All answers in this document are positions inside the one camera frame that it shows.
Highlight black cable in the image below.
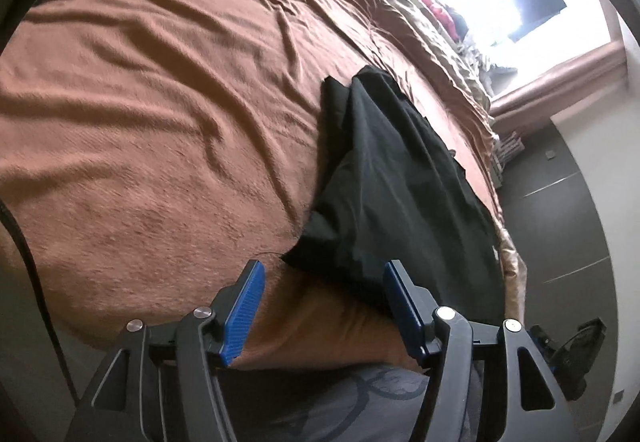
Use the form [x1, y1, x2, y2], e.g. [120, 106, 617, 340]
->
[0, 199, 81, 403]

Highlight white rack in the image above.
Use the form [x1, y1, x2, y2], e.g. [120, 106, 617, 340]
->
[492, 132, 523, 185]

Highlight person's grey patterned pants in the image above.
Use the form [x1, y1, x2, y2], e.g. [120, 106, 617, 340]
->
[215, 357, 481, 442]

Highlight black button-up shirt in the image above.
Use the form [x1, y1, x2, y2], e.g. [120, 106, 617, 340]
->
[282, 65, 506, 328]

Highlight brown bed blanket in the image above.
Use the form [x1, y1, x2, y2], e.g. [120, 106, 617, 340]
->
[0, 0, 506, 373]

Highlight pink plush toy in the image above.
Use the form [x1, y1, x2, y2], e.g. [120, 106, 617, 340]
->
[417, 0, 458, 38]

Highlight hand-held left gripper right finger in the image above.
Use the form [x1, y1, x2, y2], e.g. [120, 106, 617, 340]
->
[382, 259, 583, 442]

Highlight pink curtain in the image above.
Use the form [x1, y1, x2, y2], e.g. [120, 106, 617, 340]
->
[487, 0, 631, 123]

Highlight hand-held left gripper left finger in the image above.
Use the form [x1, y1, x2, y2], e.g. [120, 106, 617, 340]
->
[65, 259, 266, 442]

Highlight beige duvet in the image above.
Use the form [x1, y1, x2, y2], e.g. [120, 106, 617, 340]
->
[345, 0, 501, 143]

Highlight pile of clothes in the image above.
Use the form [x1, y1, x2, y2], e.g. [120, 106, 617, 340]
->
[450, 7, 518, 88]

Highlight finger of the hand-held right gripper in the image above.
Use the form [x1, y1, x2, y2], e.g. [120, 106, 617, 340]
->
[529, 323, 560, 363]
[549, 318, 608, 403]

